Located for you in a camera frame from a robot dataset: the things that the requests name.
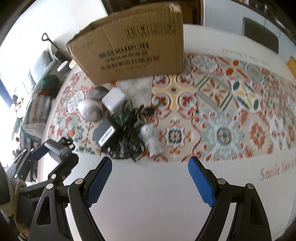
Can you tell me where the white small figurine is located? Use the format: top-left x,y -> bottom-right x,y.
140,123 -> 163,156

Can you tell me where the black power cable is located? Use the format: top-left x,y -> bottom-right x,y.
100,99 -> 163,163

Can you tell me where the silver round metal object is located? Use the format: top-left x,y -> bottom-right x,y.
78,99 -> 102,121

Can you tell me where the dark grey chair back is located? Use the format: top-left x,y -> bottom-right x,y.
242,18 -> 279,54

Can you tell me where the brown cardboard box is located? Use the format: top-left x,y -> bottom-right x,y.
66,3 -> 184,85

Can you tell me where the green hat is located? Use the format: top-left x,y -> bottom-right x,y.
42,75 -> 61,90

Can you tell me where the black power brick with label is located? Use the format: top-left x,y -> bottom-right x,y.
93,118 -> 117,148

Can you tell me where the dark grey round case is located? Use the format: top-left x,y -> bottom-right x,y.
87,86 -> 109,100

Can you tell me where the white square power adapter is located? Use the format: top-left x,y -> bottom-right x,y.
102,87 -> 126,114

